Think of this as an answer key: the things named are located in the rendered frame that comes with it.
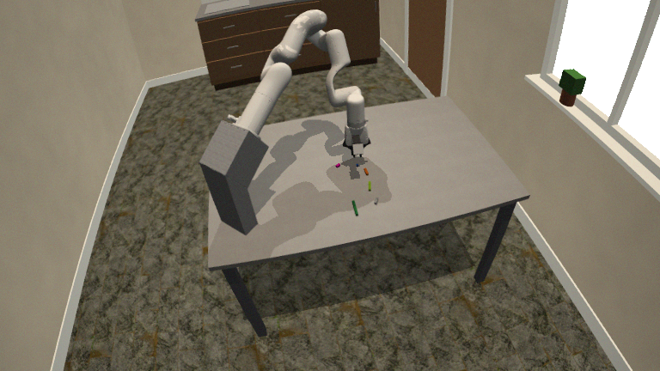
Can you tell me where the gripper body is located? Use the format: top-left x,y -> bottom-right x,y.
345,123 -> 369,146

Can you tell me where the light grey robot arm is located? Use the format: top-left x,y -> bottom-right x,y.
227,10 -> 369,139

